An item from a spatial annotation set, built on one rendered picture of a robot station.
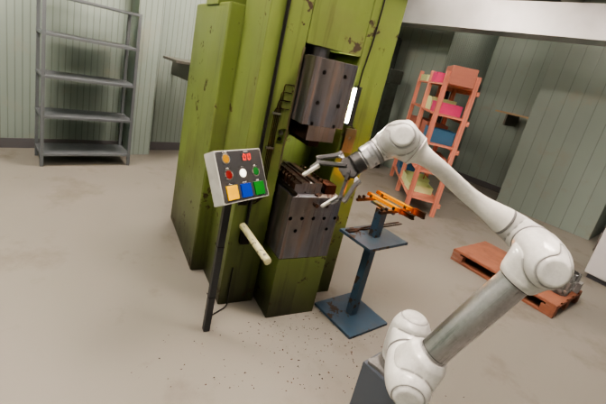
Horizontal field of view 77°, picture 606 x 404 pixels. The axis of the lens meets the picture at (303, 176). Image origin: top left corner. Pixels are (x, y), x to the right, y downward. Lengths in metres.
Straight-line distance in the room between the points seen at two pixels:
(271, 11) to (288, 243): 1.41
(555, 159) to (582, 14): 2.66
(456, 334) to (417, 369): 0.18
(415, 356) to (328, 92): 1.52
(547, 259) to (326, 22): 1.76
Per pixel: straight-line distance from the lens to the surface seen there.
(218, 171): 1.95
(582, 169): 7.66
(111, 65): 5.70
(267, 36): 2.28
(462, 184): 1.33
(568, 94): 7.78
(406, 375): 1.45
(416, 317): 1.65
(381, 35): 2.68
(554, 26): 6.06
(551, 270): 1.28
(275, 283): 2.65
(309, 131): 2.33
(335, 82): 2.35
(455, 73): 5.45
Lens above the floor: 1.72
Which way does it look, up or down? 17 degrees down
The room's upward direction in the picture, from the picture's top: 13 degrees clockwise
